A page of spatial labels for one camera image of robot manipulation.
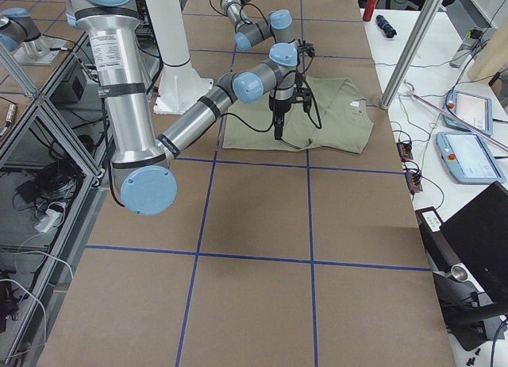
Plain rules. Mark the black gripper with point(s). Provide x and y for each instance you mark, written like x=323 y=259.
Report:
x=279 y=108

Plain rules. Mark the olive green long-sleeve shirt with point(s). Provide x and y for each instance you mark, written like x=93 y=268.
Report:
x=343 y=128

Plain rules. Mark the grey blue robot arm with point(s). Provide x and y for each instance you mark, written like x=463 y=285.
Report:
x=258 y=21
x=140 y=163

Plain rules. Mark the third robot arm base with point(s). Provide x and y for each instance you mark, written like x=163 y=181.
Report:
x=21 y=36

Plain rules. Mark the dark blue folded umbrella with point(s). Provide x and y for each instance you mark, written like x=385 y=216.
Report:
x=384 y=25

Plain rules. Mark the red bottle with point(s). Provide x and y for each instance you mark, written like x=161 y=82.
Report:
x=369 y=10

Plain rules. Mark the near teach pendant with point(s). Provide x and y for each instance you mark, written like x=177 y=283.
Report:
x=468 y=159

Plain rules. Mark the teach pendant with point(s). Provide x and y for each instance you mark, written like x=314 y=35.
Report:
x=476 y=110
x=468 y=159

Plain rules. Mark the far teach pendant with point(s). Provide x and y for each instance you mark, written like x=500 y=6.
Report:
x=476 y=110

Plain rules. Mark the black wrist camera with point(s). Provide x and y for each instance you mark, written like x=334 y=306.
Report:
x=305 y=48

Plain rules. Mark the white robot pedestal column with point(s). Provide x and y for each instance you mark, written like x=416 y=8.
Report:
x=180 y=85

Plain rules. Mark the aluminium frame post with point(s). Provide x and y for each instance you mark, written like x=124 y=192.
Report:
x=417 y=34

